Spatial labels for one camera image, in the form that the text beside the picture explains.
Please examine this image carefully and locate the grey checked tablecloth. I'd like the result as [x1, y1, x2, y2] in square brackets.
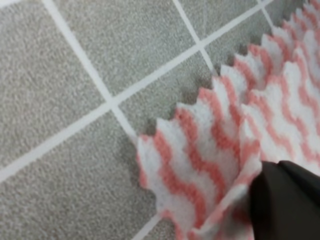
[0, 0, 304, 240]

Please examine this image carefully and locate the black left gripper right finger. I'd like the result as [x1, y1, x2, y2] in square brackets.
[278, 160, 320, 198]

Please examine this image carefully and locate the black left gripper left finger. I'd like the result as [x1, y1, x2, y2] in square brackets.
[249, 161, 320, 240]

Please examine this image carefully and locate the pink white wavy towel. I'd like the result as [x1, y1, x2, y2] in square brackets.
[137, 0, 320, 240]

